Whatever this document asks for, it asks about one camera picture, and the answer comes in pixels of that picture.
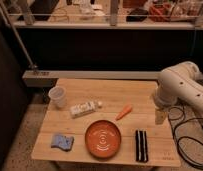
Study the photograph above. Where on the black white striped block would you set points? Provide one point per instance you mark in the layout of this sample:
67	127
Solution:
141	146

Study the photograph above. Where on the diagonal metal pole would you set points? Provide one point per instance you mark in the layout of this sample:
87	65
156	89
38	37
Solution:
32	65

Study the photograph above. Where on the clear plastic cup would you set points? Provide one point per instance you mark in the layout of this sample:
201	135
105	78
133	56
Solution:
58	95

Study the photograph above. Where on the grey metal rail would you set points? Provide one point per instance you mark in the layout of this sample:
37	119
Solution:
47	78

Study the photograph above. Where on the orange carrot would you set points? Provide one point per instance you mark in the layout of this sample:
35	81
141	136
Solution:
127	109

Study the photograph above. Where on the black object on shelf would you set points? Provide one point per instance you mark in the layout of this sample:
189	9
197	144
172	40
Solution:
137	15

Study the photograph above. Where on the blue sponge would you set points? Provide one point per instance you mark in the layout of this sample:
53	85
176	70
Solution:
62	142

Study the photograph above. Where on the red object on shelf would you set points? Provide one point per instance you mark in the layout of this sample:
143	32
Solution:
159	13

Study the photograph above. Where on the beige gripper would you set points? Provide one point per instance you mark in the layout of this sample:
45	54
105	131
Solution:
160	116

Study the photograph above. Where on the white plastic bottle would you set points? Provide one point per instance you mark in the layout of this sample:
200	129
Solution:
85	108

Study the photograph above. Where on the orange plate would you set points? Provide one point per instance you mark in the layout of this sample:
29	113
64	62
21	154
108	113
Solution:
103	139

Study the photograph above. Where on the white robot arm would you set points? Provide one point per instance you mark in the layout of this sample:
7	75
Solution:
177	82

